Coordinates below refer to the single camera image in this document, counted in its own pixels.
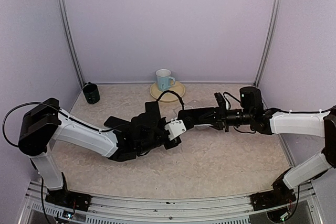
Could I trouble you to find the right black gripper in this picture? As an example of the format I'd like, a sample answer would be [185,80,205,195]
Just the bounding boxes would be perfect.
[199,102,253,132]

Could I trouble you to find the black smartphone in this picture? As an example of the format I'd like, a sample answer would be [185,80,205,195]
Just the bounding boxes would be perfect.
[177,107,217,125]

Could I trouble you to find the lilac phone case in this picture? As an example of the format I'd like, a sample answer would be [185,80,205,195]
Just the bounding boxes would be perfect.
[195,124,212,130]

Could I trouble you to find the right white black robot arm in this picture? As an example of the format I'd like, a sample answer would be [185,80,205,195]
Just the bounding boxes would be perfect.
[179,87,335,205]

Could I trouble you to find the dark phone with teal edge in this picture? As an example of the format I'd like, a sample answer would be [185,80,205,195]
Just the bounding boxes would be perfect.
[104,116,130,129]

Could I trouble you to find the cream round plate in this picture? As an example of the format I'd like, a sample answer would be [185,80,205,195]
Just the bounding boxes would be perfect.
[150,81,186,103]

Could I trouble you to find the light blue ceramic mug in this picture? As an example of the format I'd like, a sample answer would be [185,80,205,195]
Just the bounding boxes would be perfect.
[155,69,176,91]

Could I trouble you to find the dark green mug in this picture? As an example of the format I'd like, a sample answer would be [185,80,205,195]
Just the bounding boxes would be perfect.
[82,82,100,104]

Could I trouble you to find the clear case with white ring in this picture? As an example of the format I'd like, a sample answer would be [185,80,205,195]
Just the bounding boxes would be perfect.
[184,100,200,110]

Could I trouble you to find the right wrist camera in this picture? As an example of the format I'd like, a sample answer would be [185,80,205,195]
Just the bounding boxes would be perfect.
[214,92,227,110]

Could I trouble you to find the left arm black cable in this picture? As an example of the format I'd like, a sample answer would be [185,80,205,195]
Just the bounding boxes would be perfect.
[2,90,186,147]

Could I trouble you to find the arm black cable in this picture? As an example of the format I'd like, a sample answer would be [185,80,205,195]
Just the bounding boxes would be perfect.
[222,91,336,116]
[2,90,186,147]

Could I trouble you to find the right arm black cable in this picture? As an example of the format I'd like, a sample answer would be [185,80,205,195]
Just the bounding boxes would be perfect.
[222,91,336,116]

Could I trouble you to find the aluminium front rail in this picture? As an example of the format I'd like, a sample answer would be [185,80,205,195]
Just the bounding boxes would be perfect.
[18,180,322,224]

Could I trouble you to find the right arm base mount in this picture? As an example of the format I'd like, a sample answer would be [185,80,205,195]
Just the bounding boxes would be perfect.
[250,181,297,211]

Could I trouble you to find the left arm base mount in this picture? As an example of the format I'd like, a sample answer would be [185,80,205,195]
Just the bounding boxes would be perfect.
[45,190,92,212]

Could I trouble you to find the right aluminium corner post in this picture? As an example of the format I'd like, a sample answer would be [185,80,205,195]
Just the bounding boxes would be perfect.
[254,0,281,87]

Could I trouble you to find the aluminium corner post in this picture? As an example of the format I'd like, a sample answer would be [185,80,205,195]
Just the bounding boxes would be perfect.
[254,0,281,87]
[57,0,86,88]

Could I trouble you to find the left aluminium corner post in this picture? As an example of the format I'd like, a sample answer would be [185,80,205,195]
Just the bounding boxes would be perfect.
[57,0,86,88]

